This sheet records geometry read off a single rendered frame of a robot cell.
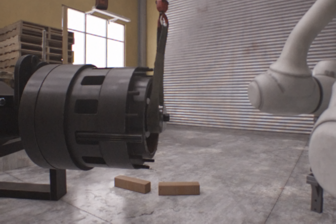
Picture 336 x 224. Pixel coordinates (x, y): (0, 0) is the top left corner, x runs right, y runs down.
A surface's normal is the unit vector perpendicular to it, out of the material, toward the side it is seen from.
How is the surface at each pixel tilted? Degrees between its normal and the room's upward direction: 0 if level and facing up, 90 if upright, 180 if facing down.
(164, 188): 90
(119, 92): 61
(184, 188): 90
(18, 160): 90
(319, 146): 99
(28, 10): 90
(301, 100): 108
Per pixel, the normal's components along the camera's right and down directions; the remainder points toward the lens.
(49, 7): 0.82, 0.00
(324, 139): -0.97, 0.17
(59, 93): -0.13, -0.42
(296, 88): 0.02, 0.22
